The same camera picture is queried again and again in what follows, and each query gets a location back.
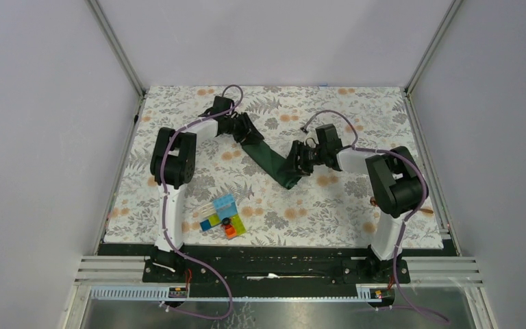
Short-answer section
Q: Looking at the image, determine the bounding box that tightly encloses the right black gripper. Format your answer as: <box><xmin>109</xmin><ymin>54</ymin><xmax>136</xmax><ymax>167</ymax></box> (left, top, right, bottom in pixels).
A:
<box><xmin>277</xmin><ymin>140</ymin><xmax>327</xmax><ymax>178</ymax></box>

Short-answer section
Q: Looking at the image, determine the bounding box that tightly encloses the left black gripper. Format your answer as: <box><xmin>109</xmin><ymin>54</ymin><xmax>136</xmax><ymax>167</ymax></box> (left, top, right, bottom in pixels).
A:
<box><xmin>223</xmin><ymin>111</ymin><xmax>263</xmax><ymax>145</ymax></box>

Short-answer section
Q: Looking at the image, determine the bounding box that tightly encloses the dark green cloth napkin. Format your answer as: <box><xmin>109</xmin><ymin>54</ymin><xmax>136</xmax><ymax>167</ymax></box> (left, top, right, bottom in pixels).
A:
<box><xmin>241</xmin><ymin>141</ymin><xmax>301</xmax><ymax>190</ymax></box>

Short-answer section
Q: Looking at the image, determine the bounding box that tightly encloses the colourful toy brick assembly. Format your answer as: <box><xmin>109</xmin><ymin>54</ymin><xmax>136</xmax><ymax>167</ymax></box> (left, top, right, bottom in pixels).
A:
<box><xmin>196</xmin><ymin>194</ymin><xmax>247</xmax><ymax>240</ymax></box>

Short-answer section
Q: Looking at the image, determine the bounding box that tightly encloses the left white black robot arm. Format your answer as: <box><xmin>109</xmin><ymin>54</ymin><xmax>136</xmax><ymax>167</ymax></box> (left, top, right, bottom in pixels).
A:
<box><xmin>151</xmin><ymin>96</ymin><xmax>264</xmax><ymax>282</ymax></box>

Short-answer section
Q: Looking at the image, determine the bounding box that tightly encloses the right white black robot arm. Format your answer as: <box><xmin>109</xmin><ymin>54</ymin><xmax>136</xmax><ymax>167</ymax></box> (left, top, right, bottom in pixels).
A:
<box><xmin>279</xmin><ymin>124</ymin><xmax>428</xmax><ymax>282</ymax></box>

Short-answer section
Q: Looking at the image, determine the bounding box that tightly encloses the floral patterned table mat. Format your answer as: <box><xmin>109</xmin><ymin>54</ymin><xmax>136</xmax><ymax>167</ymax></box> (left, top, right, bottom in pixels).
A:
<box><xmin>103</xmin><ymin>85</ymin><xmax>445</xmax><ymax>249</ymax></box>

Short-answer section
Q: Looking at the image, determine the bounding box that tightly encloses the copper spoon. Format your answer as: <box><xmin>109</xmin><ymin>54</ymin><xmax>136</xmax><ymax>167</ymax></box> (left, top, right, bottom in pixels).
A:
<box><xmin>369</xmin><ymin>197</ymin><xmax>434</xmax><ymax>215</ymax></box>

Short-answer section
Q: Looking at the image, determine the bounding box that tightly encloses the right aluminium frame post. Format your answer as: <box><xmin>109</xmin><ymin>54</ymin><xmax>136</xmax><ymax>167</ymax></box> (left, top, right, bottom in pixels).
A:
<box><xmin>404</xmin><ymin>0</ymin><xmax>464</xmax><ymax>95</ymax></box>

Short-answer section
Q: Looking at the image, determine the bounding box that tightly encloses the aluminium frame post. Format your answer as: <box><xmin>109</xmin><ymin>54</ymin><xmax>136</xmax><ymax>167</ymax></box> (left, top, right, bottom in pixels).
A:
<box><xmin>404</xmin><ymin>0</ymin><xmax>464</xmax><ymax>95</ymax></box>
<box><xmin>85</xmin><ymin>0</ymin><xmax>146</xmax><ymax>97</ymax></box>

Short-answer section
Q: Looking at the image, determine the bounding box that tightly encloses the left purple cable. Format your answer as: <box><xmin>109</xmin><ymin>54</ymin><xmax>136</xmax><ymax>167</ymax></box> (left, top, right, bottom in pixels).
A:
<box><xmin>159</xmin><ymin>84</ymin><xmax>245</xmax><ymax>320</ymax></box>

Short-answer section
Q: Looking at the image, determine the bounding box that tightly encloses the purple cable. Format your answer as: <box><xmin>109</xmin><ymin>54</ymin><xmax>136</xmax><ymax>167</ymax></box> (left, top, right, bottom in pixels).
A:
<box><xmin>301</xmin><ymin>110</ymin><xmax>452</xmax><ymax>326</ymax></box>
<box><xmin>159</xmin><ymin>84</ymin><xmax>245</xmax><ymax>320</ymax></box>

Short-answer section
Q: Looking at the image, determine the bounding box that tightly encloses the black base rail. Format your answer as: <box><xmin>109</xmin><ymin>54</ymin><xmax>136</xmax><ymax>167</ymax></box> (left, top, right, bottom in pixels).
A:
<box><xmin>102</xmin><ymin>245</ymin><xmax>458</xmax><ymax>298</ymax></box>

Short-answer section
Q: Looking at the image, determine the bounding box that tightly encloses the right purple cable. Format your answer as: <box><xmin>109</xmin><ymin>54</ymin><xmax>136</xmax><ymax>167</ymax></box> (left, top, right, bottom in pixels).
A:
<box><xmin>301</xmin><ymin>110</ymin><xmax>452</xmax><ymax>326</ymax></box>

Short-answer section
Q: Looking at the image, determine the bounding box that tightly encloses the left aluminium frame post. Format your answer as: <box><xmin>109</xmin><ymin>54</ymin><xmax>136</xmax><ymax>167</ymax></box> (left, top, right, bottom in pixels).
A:
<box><xmin>85</xmin><ymin>0</ymin><xmax>146</xmax><ymax>97</ymax></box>

